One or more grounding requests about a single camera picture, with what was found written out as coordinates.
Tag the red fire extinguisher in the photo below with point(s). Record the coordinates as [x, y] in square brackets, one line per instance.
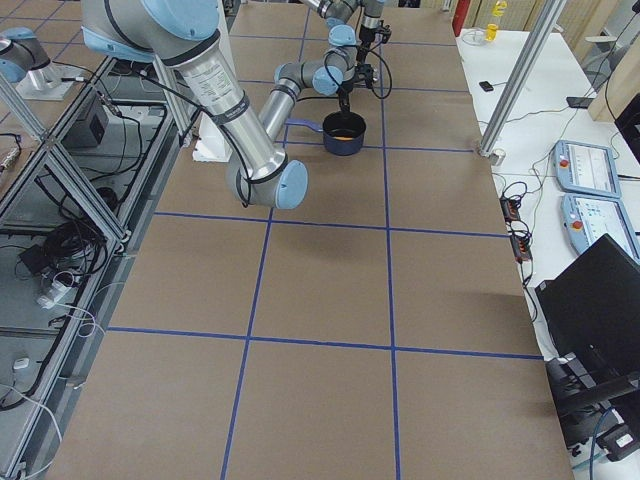
[460, 14]

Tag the blue teach pendant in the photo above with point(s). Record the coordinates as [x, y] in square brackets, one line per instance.
[587, 218]
[585, 168]

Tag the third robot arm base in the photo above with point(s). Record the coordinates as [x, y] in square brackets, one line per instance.
[26, 64]

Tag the black orange adapter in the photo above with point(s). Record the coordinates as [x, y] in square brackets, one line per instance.
[520, 248]
[510, 209]

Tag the dark blue saucepan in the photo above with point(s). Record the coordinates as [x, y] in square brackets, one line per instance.
[342, 133]

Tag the aluminium frame post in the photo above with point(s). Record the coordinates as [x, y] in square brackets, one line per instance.
[524, 64]

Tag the black box in rack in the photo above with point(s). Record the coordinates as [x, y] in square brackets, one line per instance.
[88, 129]

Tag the black phone on desk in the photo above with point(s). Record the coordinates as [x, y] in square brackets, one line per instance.
[579, 102]

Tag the aluminium equipment rack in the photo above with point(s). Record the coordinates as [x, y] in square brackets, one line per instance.
[71, 223]

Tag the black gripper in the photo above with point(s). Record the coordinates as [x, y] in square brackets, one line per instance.
[343, 91]
[366, 38]

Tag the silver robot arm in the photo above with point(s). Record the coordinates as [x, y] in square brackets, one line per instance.
[185, 36]
[336, 12]

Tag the small black pad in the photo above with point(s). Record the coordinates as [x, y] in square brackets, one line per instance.
[486, 86]

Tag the lower black orange adapter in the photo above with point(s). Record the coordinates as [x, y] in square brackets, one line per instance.
[520, 248]

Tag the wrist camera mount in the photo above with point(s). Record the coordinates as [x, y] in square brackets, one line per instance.
[365, 76]

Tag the lower blue teach pendant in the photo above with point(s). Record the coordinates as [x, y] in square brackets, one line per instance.
[587, 218]

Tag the yellow bottle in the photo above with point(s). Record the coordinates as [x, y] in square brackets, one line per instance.
[491, 32]

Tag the black laptop on stand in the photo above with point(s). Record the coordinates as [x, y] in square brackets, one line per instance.
[592, 308]

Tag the upper blue teach pendant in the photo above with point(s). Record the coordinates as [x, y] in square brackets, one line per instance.
[585, 168]

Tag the upper black orange adapter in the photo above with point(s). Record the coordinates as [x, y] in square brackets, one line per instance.
[510, 209]

